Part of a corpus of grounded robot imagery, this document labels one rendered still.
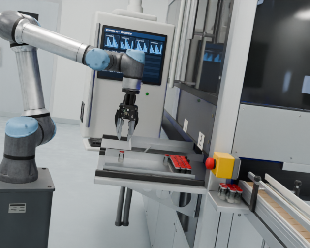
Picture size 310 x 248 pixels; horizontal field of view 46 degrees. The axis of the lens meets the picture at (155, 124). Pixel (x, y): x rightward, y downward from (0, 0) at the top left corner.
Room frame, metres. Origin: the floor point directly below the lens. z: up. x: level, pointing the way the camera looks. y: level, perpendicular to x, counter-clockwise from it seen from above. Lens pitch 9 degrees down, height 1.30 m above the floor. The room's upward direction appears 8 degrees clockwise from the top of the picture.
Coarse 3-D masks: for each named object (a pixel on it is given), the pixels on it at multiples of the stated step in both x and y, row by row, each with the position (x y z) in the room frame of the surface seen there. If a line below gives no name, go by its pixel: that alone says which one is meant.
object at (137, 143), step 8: (136, 136) 1.88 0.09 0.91; (136, 144) 1.82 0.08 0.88; (144, 144) 1.85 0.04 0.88; (152, 144) 1.88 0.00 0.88; (160, 144) 1.89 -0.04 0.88; (168, 144) 1.90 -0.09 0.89; (176, 144) 1.90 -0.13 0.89; (184, 144) 1.91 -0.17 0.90; (192, 144) 1.91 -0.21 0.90; (152, 152) 1.63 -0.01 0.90; (160, 152) 1.63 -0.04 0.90; (168, 152) 1.64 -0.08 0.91; (176, 152) 1.64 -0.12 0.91; (184, 152) 1.80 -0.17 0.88; (192, 152) 1.82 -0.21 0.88; (192, 160) 1.65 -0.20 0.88; (200, 160) 1.66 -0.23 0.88
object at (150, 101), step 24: (120, 24) 2.19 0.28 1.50; (144, 24) 2.24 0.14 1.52; (168, 24) 2.29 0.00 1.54; (120, 48) 2.19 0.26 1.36; (144, 48) 2.24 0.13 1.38; (168, 48) 2.29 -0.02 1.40; (96, 72) 2.16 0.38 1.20; (120, 72) 2.20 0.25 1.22; (144, 72) 2.25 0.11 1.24; (168, 72) 2.30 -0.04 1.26; (96, 96) 2.16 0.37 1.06; (120, 96) 2.21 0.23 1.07; (144, 96) 2.26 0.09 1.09; (96, 120) 2.17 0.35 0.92; (144, 120) 2.26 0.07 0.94
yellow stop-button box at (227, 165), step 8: (216, 152) 1.22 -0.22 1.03; (216, 160) 1.18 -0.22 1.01; (224, 160) 1.16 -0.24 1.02; (232, 160) 1.16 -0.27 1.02; (216, 168) 1.17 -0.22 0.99; (224, 168) 1.16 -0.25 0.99; (232, 168) 1.16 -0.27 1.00; (216, 176) 1.16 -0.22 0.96; (224, 176) 1.16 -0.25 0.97; (232, 176) 1.16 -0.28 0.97
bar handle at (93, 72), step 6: (96, 24) 2.09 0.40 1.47; (96, 30) 2.09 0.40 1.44; (96, 36) 2.09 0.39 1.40; (96, 42) 2.09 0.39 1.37; (90, 84) 2.09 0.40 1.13; (90, 90) 2.09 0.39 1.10; (90, 96) 2.09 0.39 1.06; (90, 102) 2.09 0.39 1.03; (90, 108) 2.09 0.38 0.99; (90, 114) 2.10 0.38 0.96
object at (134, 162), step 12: (108, 156) 1.51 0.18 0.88; (132, 156) 1.54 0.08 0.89; (144, 156) 1.54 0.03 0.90; (156, 156) 1.55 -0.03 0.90; (108, 168) 1.27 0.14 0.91; (120, 168) 1.27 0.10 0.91; (132, 168) 1.28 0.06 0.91; (144, 168) 1.41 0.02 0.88; (156, 168) 1.44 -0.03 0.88; (168, 168) 1.46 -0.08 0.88
